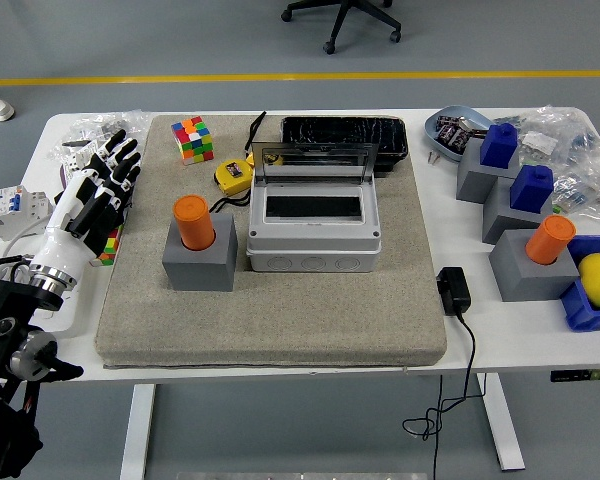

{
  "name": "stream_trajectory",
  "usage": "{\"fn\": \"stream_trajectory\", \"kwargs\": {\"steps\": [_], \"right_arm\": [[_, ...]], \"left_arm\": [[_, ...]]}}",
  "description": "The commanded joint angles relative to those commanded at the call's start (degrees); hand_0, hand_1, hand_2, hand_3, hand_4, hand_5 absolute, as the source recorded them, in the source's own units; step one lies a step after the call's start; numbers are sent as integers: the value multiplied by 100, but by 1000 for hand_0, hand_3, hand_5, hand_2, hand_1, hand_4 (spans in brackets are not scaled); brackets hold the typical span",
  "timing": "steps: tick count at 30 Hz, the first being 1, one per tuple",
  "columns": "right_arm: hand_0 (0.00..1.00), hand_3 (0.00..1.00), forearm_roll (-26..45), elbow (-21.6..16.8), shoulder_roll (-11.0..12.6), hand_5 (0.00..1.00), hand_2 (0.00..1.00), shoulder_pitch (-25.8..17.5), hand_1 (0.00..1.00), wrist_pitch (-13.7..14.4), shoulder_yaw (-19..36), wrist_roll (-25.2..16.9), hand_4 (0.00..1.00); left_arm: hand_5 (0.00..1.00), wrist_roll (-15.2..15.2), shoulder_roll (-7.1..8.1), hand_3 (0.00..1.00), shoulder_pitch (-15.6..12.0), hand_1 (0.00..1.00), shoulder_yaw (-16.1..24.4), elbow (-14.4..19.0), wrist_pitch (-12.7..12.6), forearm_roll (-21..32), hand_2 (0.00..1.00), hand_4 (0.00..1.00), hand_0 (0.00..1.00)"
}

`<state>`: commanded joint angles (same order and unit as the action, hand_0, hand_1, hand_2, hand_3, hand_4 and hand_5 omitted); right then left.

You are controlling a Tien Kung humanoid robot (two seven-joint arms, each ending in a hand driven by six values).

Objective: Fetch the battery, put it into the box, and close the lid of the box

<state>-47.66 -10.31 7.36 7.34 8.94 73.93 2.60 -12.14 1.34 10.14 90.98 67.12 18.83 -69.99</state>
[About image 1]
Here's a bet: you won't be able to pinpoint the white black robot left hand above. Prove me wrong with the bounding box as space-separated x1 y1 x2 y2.
29 128 142 280

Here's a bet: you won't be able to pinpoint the orange cylinder battery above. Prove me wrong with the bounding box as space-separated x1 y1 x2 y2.
173 194 216 251
524 214 578 265

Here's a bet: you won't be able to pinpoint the clear hinged box lid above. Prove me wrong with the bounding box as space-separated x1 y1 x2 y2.
250 141 380 189

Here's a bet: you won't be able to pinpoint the colourful puzzle cube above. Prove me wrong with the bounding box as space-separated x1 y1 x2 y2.
88 224 125 268
170 116 215 166

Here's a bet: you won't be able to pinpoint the white circuit breaker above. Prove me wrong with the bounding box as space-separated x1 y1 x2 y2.
0 184 54 243

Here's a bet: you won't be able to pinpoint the white purple carton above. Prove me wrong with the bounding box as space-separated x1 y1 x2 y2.
59 147 91 189

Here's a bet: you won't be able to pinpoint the black table control panel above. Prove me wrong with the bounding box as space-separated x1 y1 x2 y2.
550 368 600 384

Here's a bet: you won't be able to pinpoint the clear bag of small parts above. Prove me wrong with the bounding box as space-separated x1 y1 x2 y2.
47 108 151 161
549 159 600 221
494 103 600 166

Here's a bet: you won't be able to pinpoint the white table leg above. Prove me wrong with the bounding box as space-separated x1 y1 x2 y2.
474 372 526 472
119 383 157 480

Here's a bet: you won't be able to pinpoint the grey block with round hole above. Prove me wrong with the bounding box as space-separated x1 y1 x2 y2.
488 228 581 303
161 212 239 293

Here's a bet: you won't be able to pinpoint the blue plastic bin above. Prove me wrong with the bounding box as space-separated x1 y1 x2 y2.
559 234 600 332

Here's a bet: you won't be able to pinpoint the yellow tape measure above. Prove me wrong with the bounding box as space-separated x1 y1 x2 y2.
244 149 285 169
213 159 255 197

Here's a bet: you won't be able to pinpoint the grey-brown fabric mat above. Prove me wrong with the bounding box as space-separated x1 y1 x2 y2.
94 113 449 370

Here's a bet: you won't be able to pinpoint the grey block holder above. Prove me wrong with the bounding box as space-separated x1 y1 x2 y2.
455 137 521 205
482 175 554 245

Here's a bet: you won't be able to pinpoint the blue bottle-shaped block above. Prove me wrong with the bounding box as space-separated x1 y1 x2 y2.
508 164 555 214
479 122 520 168

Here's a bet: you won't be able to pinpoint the black plastic tray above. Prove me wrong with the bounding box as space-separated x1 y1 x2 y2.
279 116 410 174

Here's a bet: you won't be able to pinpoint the dark printed packets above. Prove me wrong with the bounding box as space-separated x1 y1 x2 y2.
433 114 491 150

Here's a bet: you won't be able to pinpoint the light blue dish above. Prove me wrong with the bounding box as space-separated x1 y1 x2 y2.
423 104 495 163

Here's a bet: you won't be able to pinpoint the white power cable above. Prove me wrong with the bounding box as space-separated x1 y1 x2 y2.
2 227 51 259

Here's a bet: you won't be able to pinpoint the black wrist strap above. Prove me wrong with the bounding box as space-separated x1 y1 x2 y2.
243 110 268 154
208 192 254 216

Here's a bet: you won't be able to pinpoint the black power adapter with cord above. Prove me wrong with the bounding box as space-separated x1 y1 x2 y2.
402 266 489 480

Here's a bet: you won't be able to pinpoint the grey electrical enclosure box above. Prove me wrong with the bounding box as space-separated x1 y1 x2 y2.
245 173 383 274

